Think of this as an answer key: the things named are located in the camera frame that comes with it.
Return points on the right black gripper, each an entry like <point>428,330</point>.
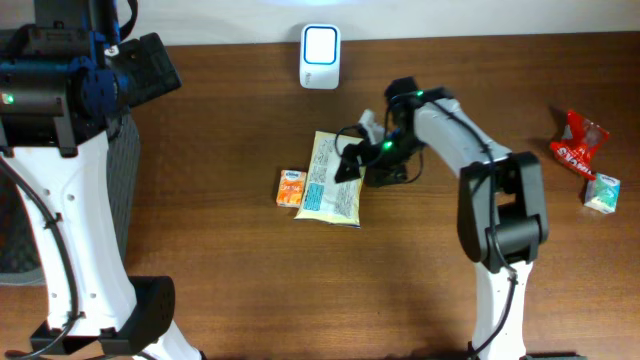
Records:
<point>357,154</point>

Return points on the beige snack bag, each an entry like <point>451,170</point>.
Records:
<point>324,199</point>

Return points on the orange tissue pack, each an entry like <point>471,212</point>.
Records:
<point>291,188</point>

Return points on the red Hacks candy bag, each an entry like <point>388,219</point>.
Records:
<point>580,141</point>

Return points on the teal tissue pack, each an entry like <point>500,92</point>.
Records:
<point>602,193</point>

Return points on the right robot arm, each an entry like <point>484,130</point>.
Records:
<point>501,212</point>

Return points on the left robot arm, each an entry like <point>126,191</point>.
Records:
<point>65,79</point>

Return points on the white barcode scanner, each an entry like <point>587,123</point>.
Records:
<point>320,57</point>

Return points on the grey plastic mesh basket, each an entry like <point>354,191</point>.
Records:
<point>20,262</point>

